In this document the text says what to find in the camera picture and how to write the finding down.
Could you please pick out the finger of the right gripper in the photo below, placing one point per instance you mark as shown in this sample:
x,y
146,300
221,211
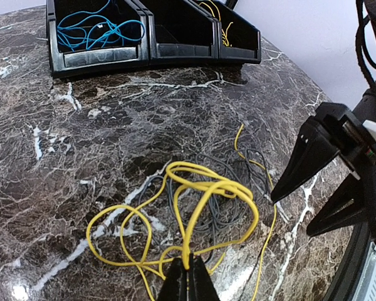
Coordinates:
x,y
345,207
313,150

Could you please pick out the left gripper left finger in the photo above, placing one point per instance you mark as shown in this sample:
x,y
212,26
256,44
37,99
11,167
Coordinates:
x,y
175,286

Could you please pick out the black three-compartment bin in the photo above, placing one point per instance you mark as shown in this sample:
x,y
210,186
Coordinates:
x,y
89,37

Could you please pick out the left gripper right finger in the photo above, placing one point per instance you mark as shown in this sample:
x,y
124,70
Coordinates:
x,y
200,285

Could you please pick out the white slotted cable duct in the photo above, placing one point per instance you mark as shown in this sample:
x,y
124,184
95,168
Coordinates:
x,y
366,287

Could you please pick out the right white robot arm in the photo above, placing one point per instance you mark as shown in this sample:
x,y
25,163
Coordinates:
x,y
365,47

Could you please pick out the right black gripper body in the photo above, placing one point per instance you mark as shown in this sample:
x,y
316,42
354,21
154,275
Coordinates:
x,y
357,144

